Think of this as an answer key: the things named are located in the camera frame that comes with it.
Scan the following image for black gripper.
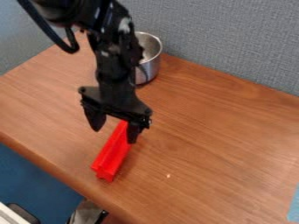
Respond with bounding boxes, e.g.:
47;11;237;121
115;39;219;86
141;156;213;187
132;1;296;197
79;74;152;144

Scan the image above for red star-shaped bar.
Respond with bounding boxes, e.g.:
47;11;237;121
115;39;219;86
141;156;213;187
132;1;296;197
91;121;131;182

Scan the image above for stainless steel pot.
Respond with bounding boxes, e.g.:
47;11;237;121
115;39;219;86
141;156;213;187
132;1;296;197
135;31;163;85

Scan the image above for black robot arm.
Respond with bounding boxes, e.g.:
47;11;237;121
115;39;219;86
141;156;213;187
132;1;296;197
31;0;152;144

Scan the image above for white object bottom left corner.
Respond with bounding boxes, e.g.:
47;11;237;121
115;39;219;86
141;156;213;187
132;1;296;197
0;202;31;224

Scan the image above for grey chair part below table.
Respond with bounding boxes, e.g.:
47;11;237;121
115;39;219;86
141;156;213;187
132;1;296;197
65;199;108;224

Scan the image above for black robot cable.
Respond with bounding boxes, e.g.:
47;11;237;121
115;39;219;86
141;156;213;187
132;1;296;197
15;0;81;55

